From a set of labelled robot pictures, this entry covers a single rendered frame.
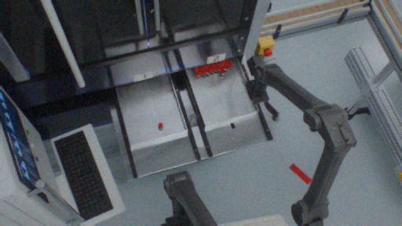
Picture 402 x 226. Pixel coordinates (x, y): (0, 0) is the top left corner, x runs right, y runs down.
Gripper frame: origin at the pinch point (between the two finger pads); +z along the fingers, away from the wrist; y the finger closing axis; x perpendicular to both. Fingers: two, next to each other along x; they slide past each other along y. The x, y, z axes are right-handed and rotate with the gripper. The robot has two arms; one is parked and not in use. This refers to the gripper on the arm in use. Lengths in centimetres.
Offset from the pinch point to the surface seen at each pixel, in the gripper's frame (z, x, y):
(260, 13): -20.5, -9.1, 27.3
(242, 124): 20.5, 3.1, -2.5
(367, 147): 109, -96, -14
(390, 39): 16, -82, 18
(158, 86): 20.8, 34.6, 26.6
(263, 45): 6.1, -15.6, 27.0
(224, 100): 20.6, 6.8, 11.3
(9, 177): -47, 87, -21
